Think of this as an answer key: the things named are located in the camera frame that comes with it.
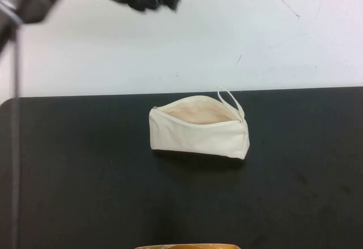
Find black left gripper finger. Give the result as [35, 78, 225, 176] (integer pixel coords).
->
[127, 1, 163, 14]
[158, 0, 183, 14]

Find cream fabric pencil case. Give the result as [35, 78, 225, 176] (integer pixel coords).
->
[148, 87, 250, 161]

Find yellow cardboard box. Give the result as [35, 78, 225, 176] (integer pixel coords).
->
[133, 242, 238, 249]

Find grey hanging cable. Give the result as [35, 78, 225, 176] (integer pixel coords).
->
[11, 19, 22, 249]

